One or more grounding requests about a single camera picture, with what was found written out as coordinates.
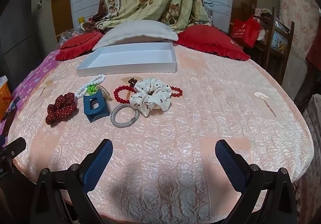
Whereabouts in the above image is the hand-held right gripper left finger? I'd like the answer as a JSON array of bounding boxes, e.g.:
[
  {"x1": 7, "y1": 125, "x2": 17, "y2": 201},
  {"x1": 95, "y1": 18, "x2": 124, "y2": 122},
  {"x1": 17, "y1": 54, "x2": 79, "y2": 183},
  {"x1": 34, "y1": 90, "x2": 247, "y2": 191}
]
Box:
[{"x1": 31, "y1": 139, "x2": 113, "y2": 224}]

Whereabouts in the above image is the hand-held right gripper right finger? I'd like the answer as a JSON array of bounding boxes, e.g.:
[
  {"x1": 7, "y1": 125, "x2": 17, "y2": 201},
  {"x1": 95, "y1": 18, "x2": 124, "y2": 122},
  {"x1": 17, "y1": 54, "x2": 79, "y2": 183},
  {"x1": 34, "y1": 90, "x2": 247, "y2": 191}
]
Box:
[{"x1": 215, "y1": 139, "x2": 295, "y2": 224}]

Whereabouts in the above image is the silver mesh bracelet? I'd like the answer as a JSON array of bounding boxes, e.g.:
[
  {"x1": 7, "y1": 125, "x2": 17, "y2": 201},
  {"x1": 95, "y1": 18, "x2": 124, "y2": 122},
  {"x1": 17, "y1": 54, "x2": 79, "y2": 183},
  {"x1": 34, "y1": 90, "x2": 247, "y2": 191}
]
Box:
[{"x1": 111, "y1": 103, "x2": 140, "y2": 128}]

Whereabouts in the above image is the blue hair claw clip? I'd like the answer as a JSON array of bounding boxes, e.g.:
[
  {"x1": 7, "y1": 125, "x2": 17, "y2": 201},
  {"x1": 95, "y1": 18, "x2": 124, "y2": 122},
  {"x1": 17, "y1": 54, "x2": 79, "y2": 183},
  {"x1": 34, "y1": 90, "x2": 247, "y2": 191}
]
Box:
[{"x1": 83, "y1": 90, "x2": 110, "y2": 123}]

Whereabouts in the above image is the dark red dotted scrunchie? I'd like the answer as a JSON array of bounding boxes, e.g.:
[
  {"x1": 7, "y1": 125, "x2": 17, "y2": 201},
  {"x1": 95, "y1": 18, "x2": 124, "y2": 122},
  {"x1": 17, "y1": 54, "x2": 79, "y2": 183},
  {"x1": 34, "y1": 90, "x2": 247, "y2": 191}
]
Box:
[{"x1": 45, "y1": 93, "x2": 77, "y2": 127}]

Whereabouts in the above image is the small red bead bracelet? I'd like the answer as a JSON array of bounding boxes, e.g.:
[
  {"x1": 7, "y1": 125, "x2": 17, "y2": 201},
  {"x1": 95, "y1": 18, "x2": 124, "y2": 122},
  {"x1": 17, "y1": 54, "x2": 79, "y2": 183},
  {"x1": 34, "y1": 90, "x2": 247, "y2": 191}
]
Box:
[{"x1": 114, "y1": 85, "x2": 134, "y2": 104}]

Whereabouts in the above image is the pale crystal bracelet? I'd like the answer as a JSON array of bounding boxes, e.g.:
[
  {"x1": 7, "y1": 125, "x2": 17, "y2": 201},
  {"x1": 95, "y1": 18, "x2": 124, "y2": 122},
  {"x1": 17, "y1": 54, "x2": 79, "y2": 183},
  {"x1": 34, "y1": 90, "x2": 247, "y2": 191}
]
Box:
[{"x1": 97, "y1": 85, "x2": 112, "y2": 100}]

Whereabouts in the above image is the white pearl bead bracelet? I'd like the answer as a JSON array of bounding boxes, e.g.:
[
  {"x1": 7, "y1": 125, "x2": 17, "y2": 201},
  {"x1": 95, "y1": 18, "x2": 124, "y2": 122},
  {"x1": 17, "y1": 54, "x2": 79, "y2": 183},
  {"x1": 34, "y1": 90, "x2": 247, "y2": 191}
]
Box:
[{"x1": 75, "y1": 74, "x2": 106, "y2": 99}]

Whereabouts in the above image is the green bead bracelet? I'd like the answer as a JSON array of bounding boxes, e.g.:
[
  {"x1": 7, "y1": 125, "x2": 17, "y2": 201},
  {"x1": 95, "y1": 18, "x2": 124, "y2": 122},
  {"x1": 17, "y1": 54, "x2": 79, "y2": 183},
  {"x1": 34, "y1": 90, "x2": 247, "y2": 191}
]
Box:
[{"x1": 85, "y1": 84, "x2": 99, "y2": 95}]

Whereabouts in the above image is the white cherry print scrunchie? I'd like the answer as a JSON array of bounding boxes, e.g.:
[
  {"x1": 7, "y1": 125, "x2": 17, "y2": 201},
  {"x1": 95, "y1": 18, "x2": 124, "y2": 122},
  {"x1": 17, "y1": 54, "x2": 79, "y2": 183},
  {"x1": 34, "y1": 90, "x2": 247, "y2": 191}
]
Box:
[{"x1": 129, "y1": 78, "x2": 172, "y2": 117}]

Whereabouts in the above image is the white cardboard box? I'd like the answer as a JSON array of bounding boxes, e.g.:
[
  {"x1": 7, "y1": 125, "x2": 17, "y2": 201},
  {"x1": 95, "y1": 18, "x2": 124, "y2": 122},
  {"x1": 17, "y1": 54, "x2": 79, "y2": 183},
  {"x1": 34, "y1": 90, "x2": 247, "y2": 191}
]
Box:
[{"x1": 76, "y1": 43, "x2": 177, "y2": 77}]

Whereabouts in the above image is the pink quilted bedspread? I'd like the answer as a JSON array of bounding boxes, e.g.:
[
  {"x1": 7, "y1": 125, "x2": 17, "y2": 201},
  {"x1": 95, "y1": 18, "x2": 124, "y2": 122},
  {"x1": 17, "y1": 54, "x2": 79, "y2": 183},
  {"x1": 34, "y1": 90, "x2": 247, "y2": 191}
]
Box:
[{"x1": 7, "y1": 44, "x2": 315, "y2": 219}]

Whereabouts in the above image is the orange basket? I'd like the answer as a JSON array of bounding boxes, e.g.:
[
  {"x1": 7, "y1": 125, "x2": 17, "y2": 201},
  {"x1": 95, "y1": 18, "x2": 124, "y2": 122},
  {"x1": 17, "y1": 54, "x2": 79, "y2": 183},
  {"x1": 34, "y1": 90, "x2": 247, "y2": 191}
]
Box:
[{"x1": 0, "y1": 76, "x2": 13, "y2": 120}]

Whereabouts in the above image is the purple floral sheet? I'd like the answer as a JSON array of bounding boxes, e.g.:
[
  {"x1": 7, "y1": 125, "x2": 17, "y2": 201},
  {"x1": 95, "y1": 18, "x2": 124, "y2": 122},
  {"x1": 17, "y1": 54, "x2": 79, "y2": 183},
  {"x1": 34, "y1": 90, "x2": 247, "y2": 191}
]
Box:
[{"x1": 0, "y1": 51, "x2": 61, "y2": 136}]

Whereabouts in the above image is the grey refrigerator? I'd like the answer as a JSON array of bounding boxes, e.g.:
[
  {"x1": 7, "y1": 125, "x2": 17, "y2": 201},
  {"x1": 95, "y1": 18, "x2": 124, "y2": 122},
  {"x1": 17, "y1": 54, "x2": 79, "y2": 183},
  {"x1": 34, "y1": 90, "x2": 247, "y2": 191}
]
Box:
[{"x1": 0, "y1": 0, "x2": 41, "y2": 84}]

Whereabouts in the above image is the red ruffled pillow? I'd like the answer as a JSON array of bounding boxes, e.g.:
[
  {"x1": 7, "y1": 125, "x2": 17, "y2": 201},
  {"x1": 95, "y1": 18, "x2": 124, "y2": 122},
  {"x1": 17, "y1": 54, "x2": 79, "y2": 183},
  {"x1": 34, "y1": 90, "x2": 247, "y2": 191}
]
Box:
[
  {"x1": 177, "y1": 24, "x2": 251, "y2": 61},
  {"x1": 55, "y1": 31, "x2": 104, "y2": 61}
]

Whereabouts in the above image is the clear plastic bag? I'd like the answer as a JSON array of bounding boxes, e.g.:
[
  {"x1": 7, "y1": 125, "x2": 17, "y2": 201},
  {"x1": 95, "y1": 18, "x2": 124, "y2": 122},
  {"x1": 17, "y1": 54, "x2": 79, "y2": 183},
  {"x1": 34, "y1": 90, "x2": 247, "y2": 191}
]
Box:
[{"x1": 58, "y1": 29, "x2": 76, "y2": 45}]

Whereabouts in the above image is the wooden chair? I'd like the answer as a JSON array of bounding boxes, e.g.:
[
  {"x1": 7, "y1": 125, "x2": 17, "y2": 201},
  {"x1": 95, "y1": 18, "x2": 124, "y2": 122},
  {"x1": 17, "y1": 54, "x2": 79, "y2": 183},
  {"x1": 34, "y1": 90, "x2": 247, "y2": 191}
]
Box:
[{"x1": 251, "y1": 7, "x2": 295, "y2": 84}]

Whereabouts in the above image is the red shopping bag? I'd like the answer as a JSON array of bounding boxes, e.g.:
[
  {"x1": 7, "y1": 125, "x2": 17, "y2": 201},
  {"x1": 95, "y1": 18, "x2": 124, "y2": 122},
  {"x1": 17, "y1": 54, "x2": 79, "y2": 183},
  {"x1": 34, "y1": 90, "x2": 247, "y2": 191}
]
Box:
[{"x1": 230, "y1": 15, "x2": 261, "y2": 48}]

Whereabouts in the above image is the white pillow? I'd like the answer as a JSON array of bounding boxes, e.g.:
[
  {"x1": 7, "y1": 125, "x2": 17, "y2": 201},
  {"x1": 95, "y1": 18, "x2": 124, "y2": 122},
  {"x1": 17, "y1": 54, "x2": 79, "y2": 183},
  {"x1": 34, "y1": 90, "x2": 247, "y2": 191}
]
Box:
[{"x1": 92, "y1": 20, "x2": 178, "y2": 51}]

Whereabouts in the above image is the pink floral curtain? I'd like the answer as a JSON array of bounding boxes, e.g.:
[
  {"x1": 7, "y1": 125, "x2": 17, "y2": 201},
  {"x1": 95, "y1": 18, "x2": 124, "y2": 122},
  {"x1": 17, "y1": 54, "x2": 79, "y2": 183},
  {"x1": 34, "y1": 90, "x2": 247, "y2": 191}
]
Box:
[{"x1": 278, "y1": 0, "x2": 321, "y2": 69}]

